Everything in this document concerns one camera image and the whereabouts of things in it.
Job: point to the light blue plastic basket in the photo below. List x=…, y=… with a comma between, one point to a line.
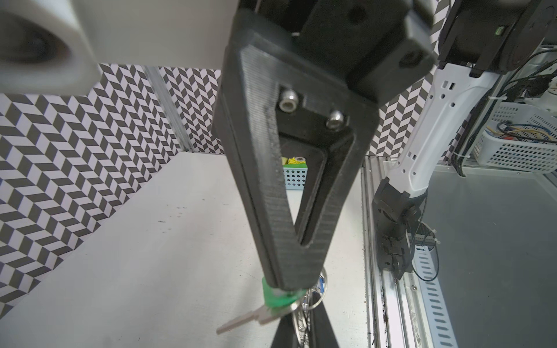
x=295, y=172

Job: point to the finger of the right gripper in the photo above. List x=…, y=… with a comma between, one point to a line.
x=271, y=104

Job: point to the white storage basket with cables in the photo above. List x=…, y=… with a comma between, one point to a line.
x=518, y=137

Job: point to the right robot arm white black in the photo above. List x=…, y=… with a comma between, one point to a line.
x=479, y=42

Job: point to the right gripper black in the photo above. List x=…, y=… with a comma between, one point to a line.
x=377, y=49

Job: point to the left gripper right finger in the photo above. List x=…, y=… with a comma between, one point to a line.
x=321, y=331

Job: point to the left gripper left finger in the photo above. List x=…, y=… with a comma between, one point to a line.
x=286, y=335

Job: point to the key with green tag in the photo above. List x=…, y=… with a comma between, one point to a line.
x=276, y=305

